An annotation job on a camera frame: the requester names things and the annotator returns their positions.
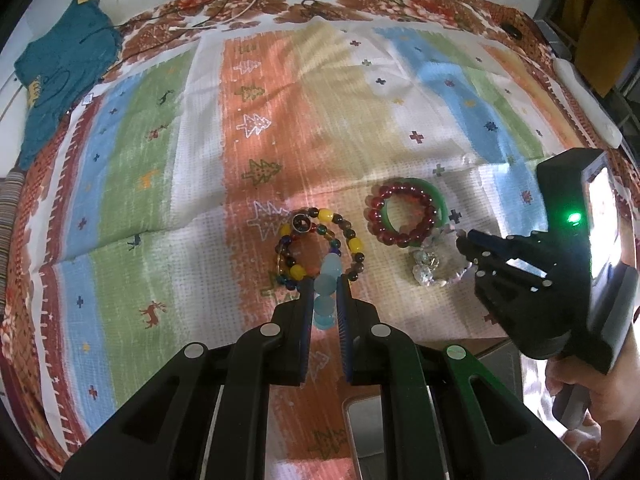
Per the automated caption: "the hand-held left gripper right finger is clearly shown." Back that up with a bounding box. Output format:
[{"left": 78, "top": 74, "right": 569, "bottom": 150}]
[{"left": 336, "top": 276, "right": 591, "bottom": 480}]

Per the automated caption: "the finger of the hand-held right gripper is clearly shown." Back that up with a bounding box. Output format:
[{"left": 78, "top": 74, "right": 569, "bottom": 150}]
[
  {"left": 456, "top": 229, "right": 553, "bottom": 286},
  {"left": 472, "top": 265, "right": 538, "bottom": 323}
]

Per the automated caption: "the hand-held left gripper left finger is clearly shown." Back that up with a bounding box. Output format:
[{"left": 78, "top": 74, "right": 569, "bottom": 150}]
[{"left": 60, "top": 277, "right": 314, "bottom": 480}]

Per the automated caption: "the light blue bead bracelet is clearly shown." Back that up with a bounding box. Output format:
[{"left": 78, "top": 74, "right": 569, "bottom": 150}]
[{"left": 312, "top": 254, "right": 346, "bottom": 332}]

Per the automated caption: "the clear crystal bead bracelet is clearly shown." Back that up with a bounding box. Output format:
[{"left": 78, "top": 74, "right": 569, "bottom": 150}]
[{"left": 411, "top": 224, "right": 476, "bottom": 289}]

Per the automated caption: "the person's right hand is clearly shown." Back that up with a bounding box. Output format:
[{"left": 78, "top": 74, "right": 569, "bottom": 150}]
[{"left": 544, "top": 330, "right": 640, "bottom": 463}]

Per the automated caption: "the green jade bangle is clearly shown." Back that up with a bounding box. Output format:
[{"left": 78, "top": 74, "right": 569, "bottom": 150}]
[{"left": 382, "top": 177, "right": 450, "bottom": 248}]

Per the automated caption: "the grey rectangular container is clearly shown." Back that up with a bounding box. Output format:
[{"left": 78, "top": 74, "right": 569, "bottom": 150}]
[{"left": 342, "top": 396, "right": 388, "bottom": 480}]

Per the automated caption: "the white oblong device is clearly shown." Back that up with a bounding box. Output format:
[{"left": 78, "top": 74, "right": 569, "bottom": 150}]
[{"left": 552, "top": 57, "right": 623, "bottom": 149}]

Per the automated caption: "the striped printed cloth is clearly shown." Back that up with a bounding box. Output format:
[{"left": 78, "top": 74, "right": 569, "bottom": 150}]
[{"left": 47, "top": 25, "right": 576, "bottom": 461}]

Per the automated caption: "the yellow cloth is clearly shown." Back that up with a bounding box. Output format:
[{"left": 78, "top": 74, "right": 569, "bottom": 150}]
[{"left": 560, "top": 0, "right": 626, "bottom": 96}]

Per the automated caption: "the teal shirt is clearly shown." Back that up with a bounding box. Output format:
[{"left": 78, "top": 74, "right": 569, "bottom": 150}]
[{"left": 14, "top": 0, "right": 124, "bottom": 171}]

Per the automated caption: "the multicolour bead bracelet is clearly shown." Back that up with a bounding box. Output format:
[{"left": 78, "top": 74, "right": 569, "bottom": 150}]
[{"left": 272, "top": 206, "right": 367, "bottom": 292}]

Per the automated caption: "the dark red bead bracelet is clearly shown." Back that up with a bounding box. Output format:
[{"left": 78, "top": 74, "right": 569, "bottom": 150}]
[{"left": 365, "top": 178, "right": 439, "bottom": 249}]

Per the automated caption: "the white cable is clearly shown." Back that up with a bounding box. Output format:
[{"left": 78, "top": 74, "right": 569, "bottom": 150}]
[{"left": 197, "top": 0, "right": 266, "bottom": 26}]

